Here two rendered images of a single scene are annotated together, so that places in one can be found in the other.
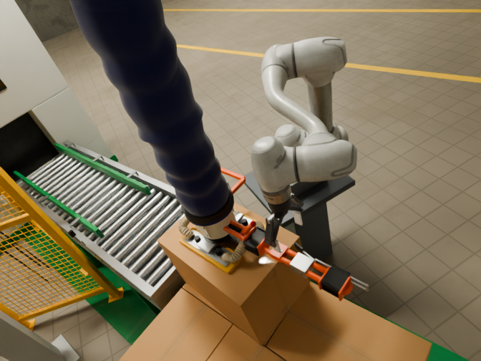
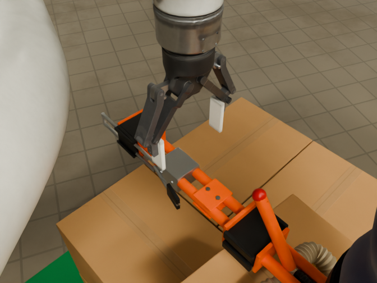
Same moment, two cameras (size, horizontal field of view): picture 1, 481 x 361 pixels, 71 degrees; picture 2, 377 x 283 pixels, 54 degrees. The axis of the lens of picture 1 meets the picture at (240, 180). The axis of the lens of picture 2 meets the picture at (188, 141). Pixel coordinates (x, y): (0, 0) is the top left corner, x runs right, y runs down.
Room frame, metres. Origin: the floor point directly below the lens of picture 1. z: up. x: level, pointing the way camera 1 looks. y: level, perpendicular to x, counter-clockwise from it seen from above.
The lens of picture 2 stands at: (1.21, -0.14, 1.68)
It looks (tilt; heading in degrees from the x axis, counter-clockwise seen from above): 47 degrees down; 175
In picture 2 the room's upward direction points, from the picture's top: straight up
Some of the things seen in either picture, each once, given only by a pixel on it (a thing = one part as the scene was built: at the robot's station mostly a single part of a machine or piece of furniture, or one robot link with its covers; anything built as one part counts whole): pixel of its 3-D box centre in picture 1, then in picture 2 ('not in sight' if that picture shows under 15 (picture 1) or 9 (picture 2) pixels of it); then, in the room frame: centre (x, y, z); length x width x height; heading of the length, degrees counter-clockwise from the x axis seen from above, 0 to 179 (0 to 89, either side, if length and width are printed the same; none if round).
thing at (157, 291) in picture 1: (192, 251); not in sight; (1.36, 0.42, 0.58); 0.70 x 0.03 x 0.06; 129
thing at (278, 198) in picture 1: (276, 189); (188, 22); (0.76, -0.10, 1.43); 0.09 x 0.09 x 0.06
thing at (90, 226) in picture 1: (47, 201); not in sight; (2.38, 1.58, 0.60); 1.60 x 0.11 x 0.09; 39
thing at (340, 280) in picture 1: (334, 283); (142, 132); (0.60, -0.19, 1.07); 0.08 x 0.07 x 0.05; 37
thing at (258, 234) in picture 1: (258, 241); (254, 235); (0.88, 0.01, 1.07); 0.10 x 0.08 x 0.06; 127
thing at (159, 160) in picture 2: (297, 217); (157, 151); (0.80, -0.15, 1.23); 0.03 x 0.01 x 0.07; 37
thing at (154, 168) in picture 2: (328, 264); (137, 156); (0.67, -0.20, 1.07); 0.31 x 0.03 x 0.05; 37
